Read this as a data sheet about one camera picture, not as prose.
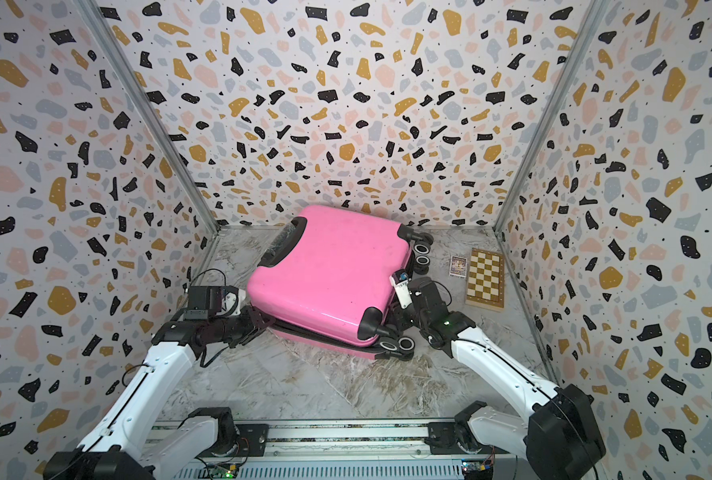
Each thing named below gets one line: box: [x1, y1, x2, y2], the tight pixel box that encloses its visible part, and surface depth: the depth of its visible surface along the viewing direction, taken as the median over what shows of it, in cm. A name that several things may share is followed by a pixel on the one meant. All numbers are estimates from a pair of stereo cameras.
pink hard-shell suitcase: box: [248, 205, 426, 355], surface depth 81 cm
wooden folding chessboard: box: [465, 248, 506, 312], surface depth 105 cm
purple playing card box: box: [448, 255, 467, 279], surface depth 111 cm
